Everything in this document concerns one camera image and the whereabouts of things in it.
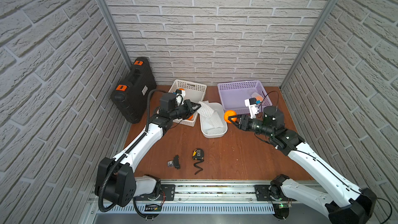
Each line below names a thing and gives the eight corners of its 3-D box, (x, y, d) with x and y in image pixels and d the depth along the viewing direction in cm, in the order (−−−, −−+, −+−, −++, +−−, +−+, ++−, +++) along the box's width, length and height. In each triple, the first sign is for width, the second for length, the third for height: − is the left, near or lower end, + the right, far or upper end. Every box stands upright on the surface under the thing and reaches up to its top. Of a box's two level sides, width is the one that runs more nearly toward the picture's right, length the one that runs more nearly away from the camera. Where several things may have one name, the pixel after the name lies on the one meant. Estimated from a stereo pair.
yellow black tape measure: (192, 165, 84) (191, 163, 81) (192, 150, 89) (192, 148, 87) (203, 165, 84) (203, 163, 81) (203, 150, 89) (203, 148, 87)
